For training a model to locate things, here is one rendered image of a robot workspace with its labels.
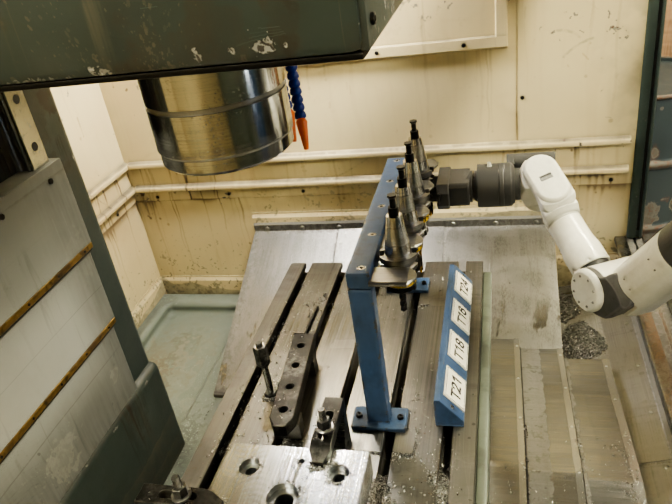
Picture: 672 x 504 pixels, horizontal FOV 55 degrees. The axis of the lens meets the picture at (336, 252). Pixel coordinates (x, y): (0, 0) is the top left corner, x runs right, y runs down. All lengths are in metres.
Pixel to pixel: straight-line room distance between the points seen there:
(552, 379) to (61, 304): 1.04
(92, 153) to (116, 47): 1.36
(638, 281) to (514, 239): 0.79
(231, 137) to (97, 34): 0.16
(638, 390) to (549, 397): 0.23
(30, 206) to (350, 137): 0.96
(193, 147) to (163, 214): 1.46
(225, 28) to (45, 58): 0.19
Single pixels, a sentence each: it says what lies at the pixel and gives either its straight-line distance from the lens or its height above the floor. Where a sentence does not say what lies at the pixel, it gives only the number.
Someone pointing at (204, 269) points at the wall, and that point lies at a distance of 2.21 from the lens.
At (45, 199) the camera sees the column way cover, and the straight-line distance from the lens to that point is 1.18.
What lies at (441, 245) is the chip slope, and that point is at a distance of 1.86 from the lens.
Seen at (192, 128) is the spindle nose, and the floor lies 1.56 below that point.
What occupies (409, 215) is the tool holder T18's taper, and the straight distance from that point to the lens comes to 1.12.
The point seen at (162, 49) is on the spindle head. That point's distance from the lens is 0.63.
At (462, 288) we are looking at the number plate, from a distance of 1.46.
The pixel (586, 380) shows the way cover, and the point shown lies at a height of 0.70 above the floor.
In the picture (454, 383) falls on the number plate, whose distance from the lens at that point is 1.22.
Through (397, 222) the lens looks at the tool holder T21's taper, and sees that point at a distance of 1.01.
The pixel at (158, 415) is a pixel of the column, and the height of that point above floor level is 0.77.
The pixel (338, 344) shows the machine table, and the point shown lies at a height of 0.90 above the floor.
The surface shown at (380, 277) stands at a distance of 1.01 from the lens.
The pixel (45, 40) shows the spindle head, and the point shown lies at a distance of 0.69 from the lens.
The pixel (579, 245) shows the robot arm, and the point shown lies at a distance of 1.25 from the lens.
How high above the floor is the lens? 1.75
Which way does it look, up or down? 29 degrees down
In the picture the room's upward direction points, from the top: 9 degrees counter-clockwise
